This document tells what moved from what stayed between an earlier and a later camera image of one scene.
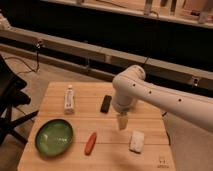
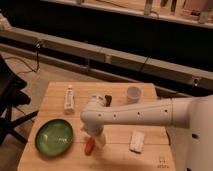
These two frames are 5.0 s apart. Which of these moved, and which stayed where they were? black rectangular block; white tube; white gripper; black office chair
Moved: white gripper
Stayed: black office chair; white tube; black rectangular block
